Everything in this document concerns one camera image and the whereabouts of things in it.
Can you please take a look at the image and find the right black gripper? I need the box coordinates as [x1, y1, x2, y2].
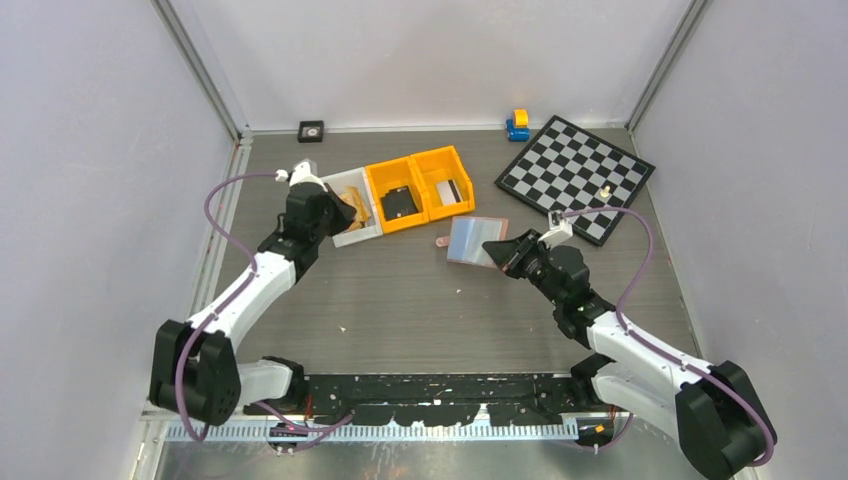
[483, 229, 564, 308]

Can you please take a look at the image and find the gold card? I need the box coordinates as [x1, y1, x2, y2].
[339, 186, 371, 232]

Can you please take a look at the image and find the tan leather card holder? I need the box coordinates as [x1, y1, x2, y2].
[435, 216, 508, 268]

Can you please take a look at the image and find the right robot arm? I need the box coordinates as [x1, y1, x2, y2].
[482, 230, 778, 479]

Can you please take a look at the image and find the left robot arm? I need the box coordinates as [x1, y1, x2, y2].
[148, 180, 356, 426]

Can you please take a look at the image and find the black card in bin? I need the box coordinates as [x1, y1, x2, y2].
[381, 186, 419, 221]

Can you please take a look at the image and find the white striped card in bin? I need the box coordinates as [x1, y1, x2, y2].
[436, 179, 463, 206]

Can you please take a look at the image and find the white plastic bin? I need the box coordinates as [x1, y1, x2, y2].
[322, 167, 383, 248]

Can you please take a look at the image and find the left orange plastic bin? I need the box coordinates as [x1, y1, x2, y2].
[365, 156, 429, 234]

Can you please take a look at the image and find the orange plastic bin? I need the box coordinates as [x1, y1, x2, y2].
[411, 145, 476, 221]
[365, 156, 429, 234]

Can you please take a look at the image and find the small black square device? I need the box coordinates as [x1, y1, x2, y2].
[297, 120, 325, 143]

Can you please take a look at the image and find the black and white chessboard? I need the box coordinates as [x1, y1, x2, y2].
[494, 115, 655, 247]

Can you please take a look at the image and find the right orange plastic bin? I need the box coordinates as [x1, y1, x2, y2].
[411, 145, 476, 221]

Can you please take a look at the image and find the blue and yellow toy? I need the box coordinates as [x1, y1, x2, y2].
[505, 109, 530, 142]

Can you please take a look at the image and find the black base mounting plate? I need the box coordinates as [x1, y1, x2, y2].
[266, 373, 612, 427]

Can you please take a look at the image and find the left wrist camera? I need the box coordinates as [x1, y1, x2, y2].
[274, 159, 327, 191]

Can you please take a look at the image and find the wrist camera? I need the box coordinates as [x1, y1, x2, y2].
[539, 210, 573, 249]
[274, 159, 327, 191]

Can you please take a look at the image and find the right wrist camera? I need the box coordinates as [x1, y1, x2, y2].
[539, 210, 573, 249]

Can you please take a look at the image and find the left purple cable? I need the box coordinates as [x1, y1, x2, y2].
[173, 172, 356, 453]

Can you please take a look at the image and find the aluminium front rail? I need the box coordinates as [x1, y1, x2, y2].
[140, 370, 745, 423]

